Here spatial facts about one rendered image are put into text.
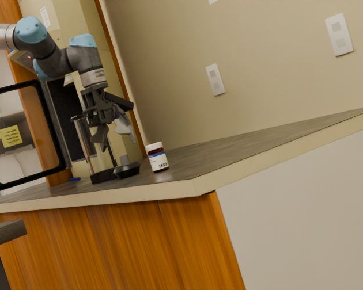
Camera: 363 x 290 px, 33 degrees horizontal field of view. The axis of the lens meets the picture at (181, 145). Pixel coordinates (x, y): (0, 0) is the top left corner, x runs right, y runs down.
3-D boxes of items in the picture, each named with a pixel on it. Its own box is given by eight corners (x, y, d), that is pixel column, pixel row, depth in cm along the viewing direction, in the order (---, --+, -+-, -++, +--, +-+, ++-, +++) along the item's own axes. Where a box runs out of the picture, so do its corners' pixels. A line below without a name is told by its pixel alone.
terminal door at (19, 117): (67, 169, 256) (38, 77, 254) (-5, 192, 244) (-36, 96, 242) (67, 169, 256) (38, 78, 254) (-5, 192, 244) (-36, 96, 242)
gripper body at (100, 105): (87, 130, 182) (75, 91, 181) (108, 124, 188) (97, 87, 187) (104, 125, 177) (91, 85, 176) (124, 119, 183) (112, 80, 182)
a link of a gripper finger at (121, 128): (123, 147, 176) (104, 126, 179) (137, 142, 180) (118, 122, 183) (127, 139, 174) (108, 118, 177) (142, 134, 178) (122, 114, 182)
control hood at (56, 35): (40, 73, 256) (32, 50, 255) (68, 54, 228) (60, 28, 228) (14, 79, 250) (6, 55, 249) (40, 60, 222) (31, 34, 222)
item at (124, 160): (150, 170, 186) (143, 149, 185) (128, 178, 179) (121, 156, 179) (129, 174, 192) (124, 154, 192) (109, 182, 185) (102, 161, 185)
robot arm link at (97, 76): (93, 73, 187) (109, 66, 182) (97, 87, 188) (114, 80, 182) (74, 77, 182) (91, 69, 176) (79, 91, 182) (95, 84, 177)
